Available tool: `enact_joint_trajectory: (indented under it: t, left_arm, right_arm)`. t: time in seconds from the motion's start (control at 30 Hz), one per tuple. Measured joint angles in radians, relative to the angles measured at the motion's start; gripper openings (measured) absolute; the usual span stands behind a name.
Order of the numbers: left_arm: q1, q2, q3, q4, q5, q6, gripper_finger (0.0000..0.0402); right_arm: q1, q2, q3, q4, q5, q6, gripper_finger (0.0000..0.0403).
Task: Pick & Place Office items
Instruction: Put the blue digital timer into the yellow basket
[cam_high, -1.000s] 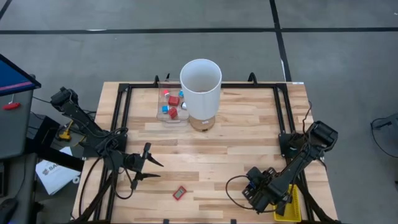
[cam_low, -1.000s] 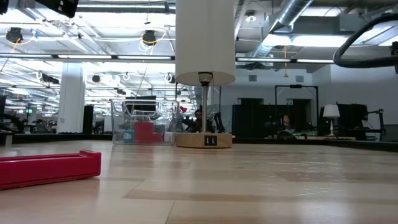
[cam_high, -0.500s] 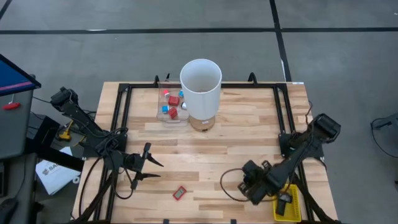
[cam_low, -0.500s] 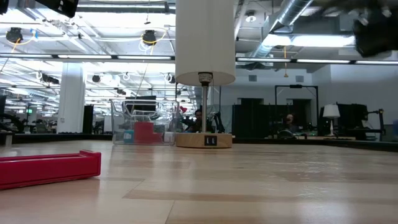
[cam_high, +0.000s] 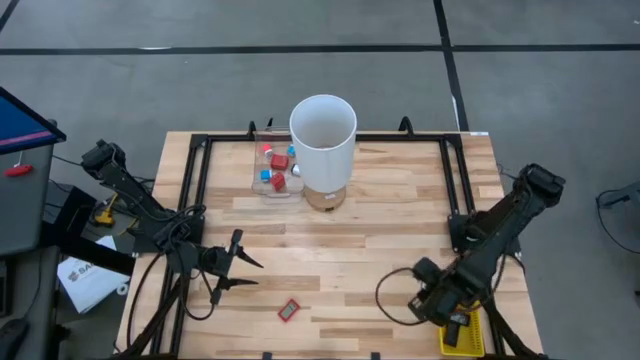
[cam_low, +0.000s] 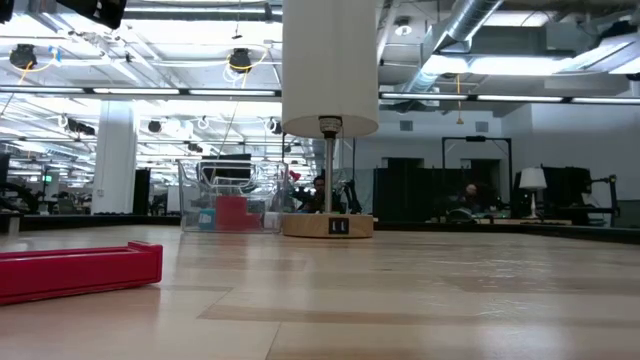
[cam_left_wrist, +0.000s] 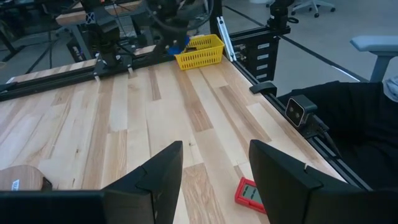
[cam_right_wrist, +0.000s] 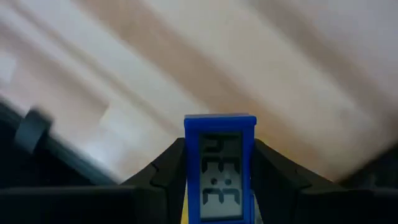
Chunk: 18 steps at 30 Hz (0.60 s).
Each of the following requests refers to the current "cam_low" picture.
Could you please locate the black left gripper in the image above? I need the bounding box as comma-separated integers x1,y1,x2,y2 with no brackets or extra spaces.
0,0,128,31

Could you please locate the small red wall charger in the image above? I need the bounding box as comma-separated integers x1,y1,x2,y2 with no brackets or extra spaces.
215,195,248,233

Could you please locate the long ceiling light bar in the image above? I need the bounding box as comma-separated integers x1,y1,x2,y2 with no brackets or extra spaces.
378,91,640,105
0,85,279,97

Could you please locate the white round column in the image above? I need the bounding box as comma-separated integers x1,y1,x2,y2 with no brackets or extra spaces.
91,107,138,215

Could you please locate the black tall cabinet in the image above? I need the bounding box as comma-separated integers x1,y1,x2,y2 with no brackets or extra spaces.
132,168,151,215

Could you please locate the clear plastic bin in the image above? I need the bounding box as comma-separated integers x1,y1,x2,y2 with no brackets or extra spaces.
176,158,290,235

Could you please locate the white shade wooden base lamp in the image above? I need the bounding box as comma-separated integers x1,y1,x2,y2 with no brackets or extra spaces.
281,0,380,240

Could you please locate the red tray, left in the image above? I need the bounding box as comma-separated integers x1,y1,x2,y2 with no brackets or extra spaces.
0,240,164,306

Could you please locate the person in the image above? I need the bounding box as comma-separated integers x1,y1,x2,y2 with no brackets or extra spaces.
462,182,484,214
304,174,334,215

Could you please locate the black room divider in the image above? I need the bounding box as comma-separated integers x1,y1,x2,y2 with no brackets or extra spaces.
372,167,501,226

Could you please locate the small white background lamp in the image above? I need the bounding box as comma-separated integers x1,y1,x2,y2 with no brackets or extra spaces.
518,167,548,219

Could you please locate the black background workstation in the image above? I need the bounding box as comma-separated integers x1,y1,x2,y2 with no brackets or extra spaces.
542,166,621,227

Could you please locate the black ceiling cable reel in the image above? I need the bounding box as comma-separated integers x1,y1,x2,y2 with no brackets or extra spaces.
9,43,39,70
228,47,253,75

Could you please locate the black aluminium table frame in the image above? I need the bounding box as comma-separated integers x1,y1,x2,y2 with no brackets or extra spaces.
0,212,640,246

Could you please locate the silver ventilation duct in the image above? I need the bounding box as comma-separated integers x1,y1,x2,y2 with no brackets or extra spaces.
399,0,504,94

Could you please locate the black metal gantry frame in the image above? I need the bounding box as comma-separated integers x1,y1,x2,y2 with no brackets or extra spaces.
441,135,513,211

